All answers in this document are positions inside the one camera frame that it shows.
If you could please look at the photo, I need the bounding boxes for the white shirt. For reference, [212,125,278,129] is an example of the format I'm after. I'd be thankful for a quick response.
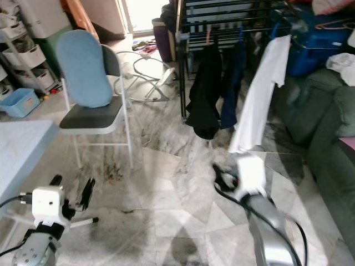
[229,35,292,155]

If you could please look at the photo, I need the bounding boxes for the light blue folding table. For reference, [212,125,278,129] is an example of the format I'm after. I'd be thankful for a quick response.
[0,119,98,228]

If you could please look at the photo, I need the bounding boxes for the navy garment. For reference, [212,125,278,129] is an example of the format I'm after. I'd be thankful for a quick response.
[220,39,247,129]

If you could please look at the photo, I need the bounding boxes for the black garment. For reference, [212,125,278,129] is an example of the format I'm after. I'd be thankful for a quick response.
[186,43,222,140]

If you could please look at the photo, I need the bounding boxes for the white grey folding chair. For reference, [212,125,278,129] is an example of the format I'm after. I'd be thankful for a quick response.
[57,29,134,170]

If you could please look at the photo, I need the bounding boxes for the blue plastic basket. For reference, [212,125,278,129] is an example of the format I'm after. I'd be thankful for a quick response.
[2,88,40,118]

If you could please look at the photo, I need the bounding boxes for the green sofa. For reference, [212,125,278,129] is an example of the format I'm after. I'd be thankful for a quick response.
[272,66,355,261]

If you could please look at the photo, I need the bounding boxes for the black metal drying rack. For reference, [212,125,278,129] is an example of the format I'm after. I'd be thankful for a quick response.
[175,0,308,118]

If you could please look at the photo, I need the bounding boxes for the light blue chair cushion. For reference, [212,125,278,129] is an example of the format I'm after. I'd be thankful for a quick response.
[57,29,113,109]

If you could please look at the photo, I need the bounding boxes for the pink cushion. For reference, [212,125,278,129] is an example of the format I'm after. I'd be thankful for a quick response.
[338,136,355,151]

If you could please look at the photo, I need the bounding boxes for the green cabinet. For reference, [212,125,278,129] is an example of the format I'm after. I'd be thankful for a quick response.
[40,33,70,78]

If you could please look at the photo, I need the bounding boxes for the white drawer shelf unit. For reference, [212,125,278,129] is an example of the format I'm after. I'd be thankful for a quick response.
[0,0,59,103]

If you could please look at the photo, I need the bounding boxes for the red slippers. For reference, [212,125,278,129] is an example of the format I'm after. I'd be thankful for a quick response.
[133,42,159,55]

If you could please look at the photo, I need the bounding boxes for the dark purple suitcase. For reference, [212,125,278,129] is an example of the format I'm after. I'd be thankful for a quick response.
[151,18,177,63]

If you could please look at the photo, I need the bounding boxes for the blue suitcase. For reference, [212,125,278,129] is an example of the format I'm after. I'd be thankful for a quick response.
[286,6,355,77]

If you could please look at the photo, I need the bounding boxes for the crumpled white cloth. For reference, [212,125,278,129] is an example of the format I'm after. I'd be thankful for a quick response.
[326,53,355,86]

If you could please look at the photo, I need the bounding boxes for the white cabinet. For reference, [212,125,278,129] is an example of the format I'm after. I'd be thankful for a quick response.
[16,0,73,39]

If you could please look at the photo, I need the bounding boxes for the brown wooden board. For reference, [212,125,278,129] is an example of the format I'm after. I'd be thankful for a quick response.
[64,0,98,37]

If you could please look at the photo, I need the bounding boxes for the pink white pillow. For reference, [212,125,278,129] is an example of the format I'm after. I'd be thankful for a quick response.
[311,0,355,16]

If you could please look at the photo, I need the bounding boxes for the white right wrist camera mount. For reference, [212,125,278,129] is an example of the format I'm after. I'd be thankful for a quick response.
[234,154,267,200]

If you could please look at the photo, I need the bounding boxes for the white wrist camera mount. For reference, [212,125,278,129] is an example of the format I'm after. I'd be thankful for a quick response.
[234,154,267,200]
[32,187,65,227]

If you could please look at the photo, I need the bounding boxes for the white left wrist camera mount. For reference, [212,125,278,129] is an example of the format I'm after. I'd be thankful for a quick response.
[32,187,65,227]

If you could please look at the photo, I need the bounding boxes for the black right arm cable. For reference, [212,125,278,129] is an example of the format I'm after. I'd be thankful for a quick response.
[216,186,310,266]

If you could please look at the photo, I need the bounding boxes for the white wire frame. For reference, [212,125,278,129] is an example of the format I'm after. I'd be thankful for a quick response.
[115,50,175,102]

